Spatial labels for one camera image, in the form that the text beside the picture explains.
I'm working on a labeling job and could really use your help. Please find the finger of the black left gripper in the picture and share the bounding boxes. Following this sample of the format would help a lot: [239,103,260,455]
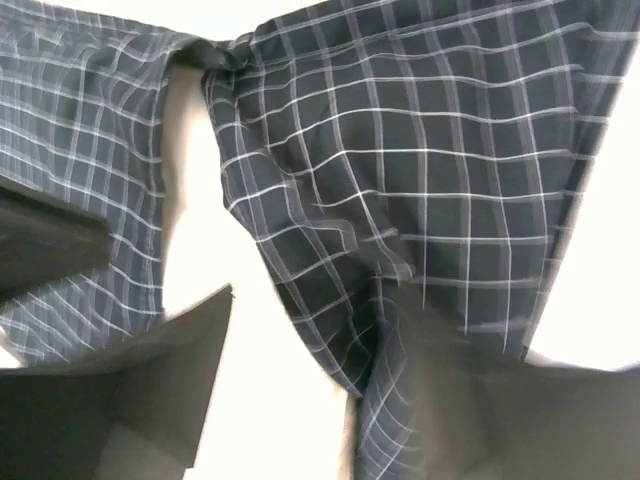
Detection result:
[1,187,110,302]

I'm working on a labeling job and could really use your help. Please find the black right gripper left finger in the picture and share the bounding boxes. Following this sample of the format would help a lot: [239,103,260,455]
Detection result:
[1,286,233,479]

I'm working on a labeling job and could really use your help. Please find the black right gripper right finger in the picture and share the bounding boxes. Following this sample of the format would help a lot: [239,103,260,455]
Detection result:
[364,294,639,479]

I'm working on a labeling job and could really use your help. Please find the cream pillow with bear print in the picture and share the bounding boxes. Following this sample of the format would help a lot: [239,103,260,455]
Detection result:
[162,68,356,479]

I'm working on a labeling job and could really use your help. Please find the dark checked pillowcase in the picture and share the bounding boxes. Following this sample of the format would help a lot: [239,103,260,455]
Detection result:
[1,1,639,479]

